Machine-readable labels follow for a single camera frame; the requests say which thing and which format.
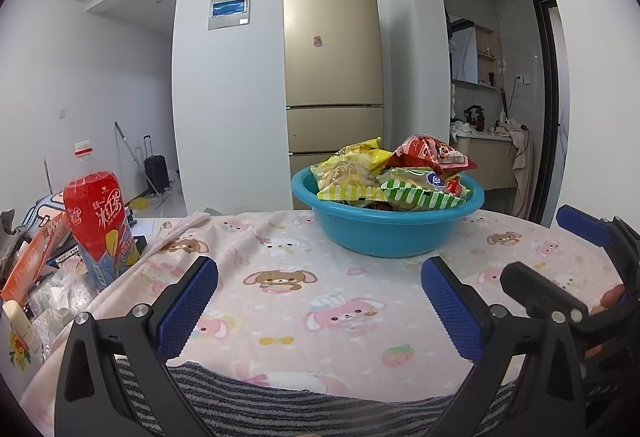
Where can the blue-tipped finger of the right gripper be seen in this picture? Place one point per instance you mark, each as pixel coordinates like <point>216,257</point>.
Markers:
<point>617,239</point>

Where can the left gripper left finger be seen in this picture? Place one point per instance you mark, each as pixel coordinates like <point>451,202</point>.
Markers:
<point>91,399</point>

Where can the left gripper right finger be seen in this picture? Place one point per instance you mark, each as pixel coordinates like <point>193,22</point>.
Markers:
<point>505,356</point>

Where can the green chips bag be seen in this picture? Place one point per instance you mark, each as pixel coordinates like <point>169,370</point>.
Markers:
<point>422,189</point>

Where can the striped grey cloth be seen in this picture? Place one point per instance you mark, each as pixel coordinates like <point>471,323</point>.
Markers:
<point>230,407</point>

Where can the orange box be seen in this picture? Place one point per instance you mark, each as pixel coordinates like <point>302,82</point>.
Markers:
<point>29,266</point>

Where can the beige bathroom cabinet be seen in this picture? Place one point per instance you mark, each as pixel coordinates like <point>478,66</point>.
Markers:
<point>498,161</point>

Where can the red iced tea bottle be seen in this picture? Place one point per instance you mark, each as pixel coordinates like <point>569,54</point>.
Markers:
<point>98,220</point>

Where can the pink cartoon tablecloth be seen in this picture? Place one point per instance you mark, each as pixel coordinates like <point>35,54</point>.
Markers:
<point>295,310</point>

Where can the red snack packet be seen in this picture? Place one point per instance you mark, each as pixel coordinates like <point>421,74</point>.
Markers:
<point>423,151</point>

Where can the blue plastic basin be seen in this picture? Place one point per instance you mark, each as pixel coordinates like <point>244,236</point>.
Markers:
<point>381,233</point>

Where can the black suitcase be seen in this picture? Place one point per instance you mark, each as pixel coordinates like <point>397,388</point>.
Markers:
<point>155,168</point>

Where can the yellow chips bag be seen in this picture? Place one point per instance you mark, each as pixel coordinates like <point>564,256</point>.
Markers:
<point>351,174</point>

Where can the gold refrigerator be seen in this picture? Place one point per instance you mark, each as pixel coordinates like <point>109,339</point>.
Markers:
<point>334,87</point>

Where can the grey electrical panel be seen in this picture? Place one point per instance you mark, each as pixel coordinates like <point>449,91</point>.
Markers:
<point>228,13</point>

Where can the wall mirror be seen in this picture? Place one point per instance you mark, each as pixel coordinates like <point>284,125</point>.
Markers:
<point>462,49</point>

